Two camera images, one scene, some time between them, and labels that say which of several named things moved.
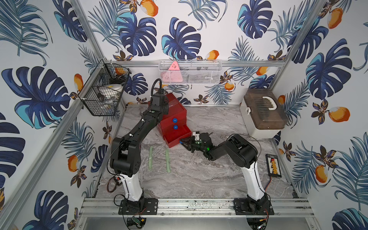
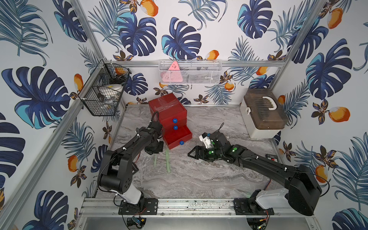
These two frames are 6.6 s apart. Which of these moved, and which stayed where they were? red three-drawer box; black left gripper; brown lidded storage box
Moved: black left gripper
Stayed: brown lidded storage box; red three-drawer box
